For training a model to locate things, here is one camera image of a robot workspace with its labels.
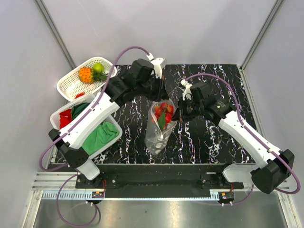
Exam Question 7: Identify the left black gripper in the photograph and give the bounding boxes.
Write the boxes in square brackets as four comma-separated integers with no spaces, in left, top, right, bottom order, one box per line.
[136,74,170,102]

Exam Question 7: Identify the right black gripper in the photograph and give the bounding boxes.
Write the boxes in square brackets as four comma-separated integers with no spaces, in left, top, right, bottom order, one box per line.
[171,97,204,122]

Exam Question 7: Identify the red fake cherry bunch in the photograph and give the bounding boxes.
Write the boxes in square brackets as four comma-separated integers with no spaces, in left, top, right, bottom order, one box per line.
[154,102,174,130]

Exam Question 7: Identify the polka dot zip top bag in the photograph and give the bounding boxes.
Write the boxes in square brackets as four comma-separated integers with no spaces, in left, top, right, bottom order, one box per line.
[145,99,177,156]

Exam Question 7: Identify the green fake pear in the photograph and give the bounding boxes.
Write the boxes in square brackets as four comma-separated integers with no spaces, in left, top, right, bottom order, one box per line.
[93,63,105,74]

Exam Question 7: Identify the orange fake pineapple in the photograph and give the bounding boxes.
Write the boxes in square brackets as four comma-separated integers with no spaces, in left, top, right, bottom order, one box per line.
[78,67,107,84]

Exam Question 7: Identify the red fake pepper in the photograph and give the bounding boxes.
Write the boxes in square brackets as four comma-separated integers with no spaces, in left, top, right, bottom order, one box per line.
[75,93,85,99]

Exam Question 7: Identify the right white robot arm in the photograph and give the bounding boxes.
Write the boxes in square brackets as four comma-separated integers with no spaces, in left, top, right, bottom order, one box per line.
[173,95,298,194]

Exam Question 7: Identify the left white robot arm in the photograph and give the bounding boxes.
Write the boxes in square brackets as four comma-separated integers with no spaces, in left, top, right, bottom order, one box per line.
[48,58,169,188]

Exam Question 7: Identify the black marble pattern mat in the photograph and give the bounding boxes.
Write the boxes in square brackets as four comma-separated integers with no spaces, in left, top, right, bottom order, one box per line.
[93,64,255,164]

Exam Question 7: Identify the light green cloth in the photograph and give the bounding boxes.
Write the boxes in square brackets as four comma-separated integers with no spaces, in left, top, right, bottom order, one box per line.
[82,122,119,156]

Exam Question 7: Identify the white perforated basket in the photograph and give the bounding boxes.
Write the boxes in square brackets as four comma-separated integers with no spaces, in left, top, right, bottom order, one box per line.
[57,57,113,101]

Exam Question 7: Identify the dark green cloth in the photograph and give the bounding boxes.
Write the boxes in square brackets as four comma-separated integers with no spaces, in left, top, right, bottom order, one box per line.
[71,103,90,120]

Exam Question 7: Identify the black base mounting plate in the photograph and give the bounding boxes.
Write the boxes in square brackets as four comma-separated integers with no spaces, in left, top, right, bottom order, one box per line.
[76,164,244,189]

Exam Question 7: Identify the red cloth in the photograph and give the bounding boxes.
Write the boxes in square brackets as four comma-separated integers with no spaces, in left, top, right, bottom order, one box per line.
[59,109,72,129]

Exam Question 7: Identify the white cloth bin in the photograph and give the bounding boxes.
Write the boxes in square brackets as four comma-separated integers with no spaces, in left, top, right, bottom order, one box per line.
[50,93,123,159]

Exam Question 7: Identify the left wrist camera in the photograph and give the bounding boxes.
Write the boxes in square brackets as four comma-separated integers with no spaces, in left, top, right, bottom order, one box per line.
[147,53,167,79]

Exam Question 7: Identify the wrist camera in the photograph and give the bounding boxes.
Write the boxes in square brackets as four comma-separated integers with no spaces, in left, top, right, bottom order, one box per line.
[147,53,167,79]
[180,79,211,101]

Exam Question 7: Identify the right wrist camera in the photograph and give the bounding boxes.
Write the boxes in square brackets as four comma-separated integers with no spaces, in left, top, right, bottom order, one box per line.
[180,79,211,101]

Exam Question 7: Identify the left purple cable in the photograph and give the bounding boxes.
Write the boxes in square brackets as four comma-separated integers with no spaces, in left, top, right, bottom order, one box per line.
[38,46,152,225]

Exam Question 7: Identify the purple cable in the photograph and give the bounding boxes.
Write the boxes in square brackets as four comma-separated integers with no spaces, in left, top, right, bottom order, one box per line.
[181,73,300,207]
[38,46,152,225]

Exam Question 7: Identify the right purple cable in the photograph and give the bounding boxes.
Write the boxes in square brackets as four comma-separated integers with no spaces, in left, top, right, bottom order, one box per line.
[181,73,300,207]

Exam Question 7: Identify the white cable duct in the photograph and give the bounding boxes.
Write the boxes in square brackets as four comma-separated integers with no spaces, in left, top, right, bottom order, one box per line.
[42,190,105,200]

